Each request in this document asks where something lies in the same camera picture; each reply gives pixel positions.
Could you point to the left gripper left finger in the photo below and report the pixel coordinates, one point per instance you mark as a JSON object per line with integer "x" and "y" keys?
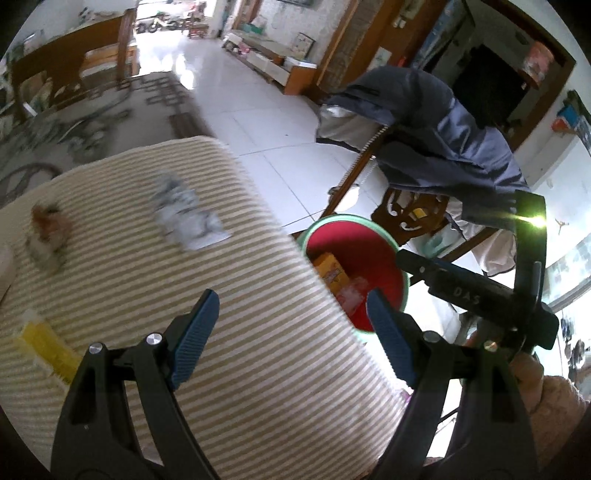
{"x": 95, "y": 437}

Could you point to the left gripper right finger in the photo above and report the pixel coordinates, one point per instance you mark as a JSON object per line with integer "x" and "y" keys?
{"x": 492, "y": 437}

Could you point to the yellow barcode box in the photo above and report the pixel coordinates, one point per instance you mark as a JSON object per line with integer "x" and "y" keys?
{"x": 46, "y": 349}

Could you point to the red brown paper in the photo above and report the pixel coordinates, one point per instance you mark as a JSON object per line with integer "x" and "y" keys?
{"x": 51, "y": 231}

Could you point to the blue grey paper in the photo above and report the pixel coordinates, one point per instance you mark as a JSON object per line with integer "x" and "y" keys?
{"x": 180, "y": 217}

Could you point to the pink foil snack bag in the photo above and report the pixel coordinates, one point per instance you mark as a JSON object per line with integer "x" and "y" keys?
{"x": 353, "y": 295}

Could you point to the beige fuzzy sleeve forearm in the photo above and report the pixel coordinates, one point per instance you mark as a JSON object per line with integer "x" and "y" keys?
{"x": 554, "y": 420}

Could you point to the red green trash bin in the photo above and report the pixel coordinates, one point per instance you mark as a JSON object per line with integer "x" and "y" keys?
{"x": 364, "y": 251}

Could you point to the right hand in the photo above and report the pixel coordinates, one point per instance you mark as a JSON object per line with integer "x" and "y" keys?
{"x": 529, "y": 375}

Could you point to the wooden chair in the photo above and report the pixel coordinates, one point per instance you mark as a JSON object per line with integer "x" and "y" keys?
{"x": 431, "y": 224}

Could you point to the striped beige table cloth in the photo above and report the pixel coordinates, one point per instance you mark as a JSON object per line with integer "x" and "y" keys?
{"x": 284, "y": 389}

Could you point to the dark blue jacket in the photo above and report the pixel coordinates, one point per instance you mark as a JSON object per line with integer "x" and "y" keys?
{"x": 433, "y": 145}

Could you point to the patterned grey rug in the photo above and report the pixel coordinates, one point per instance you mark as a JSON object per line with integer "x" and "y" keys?
{"x": 105, "y": 121}

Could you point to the low tv cabinet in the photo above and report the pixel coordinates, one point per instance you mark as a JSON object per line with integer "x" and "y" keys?
{"x": 273, "y": 61}

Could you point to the wooden bench sofa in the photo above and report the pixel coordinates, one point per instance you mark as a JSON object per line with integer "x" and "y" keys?
{"x": 62, "y": 58}

